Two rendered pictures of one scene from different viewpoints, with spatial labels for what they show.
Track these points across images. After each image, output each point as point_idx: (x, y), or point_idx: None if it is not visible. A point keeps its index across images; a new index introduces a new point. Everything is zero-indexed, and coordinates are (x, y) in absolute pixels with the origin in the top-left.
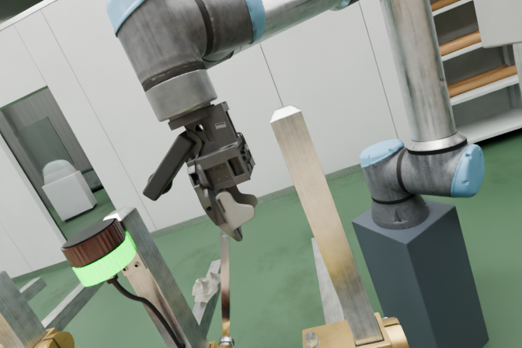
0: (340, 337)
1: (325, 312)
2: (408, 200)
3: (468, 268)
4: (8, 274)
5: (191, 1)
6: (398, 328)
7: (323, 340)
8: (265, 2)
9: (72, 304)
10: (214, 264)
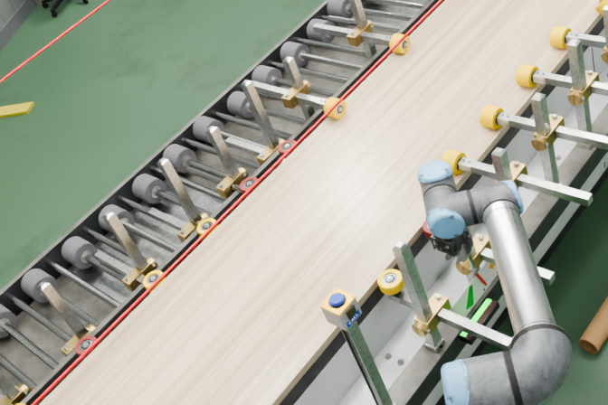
0: (431, 306)
1: (450, 312)
2: None
3: None
4: (500, 158)
5: (422, 194)
6: (415, 324)
7: (435, 301)
8: (494, 243)
9: (538, 187)
10: (547, 272)
